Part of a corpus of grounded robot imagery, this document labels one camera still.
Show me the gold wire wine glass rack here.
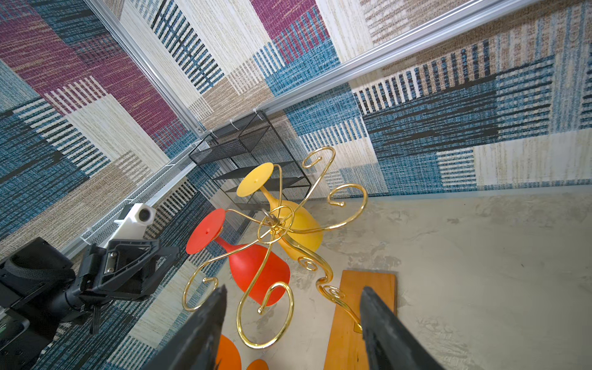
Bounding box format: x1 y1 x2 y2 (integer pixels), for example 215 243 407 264
181 146 399 370

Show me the orange wine glass front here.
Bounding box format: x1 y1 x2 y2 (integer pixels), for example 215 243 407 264
214 335 269 370

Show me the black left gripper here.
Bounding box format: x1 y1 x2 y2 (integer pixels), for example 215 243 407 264
76 239 178 305

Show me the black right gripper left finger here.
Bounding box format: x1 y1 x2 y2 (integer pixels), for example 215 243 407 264
143 286 228 370

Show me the black mesh shelf rack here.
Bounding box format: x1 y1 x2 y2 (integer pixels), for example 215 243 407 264
189 111 311 211

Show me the red wine glass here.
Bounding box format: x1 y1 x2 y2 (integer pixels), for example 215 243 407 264
186 209 291 304

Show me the yellow wine glass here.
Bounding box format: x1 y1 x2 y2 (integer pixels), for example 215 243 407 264
237 163 323 252

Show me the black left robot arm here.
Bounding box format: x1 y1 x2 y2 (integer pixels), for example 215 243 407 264
1 237 180 369

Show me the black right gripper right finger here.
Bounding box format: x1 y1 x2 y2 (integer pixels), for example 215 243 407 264
360 287 442 369

